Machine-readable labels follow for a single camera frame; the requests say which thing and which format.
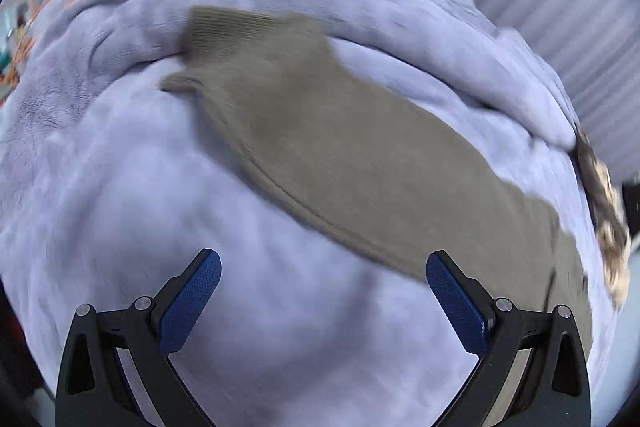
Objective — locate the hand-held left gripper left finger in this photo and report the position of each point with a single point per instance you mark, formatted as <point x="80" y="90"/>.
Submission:
<point x="192" y="302"/>

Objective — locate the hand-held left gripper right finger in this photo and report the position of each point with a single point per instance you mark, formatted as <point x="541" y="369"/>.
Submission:
<point x="457" y="307"/>

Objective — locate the olive knit garment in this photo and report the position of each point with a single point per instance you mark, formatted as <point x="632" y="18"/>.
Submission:
<point x="350" y="147"/>

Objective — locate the lavender fleece blanket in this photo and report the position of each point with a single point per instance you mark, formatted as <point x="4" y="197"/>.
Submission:
<point x="150" y="207"/>

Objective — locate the cream striped fleece garment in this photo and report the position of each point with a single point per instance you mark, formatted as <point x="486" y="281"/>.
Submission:
<point x="602" y="207"/>

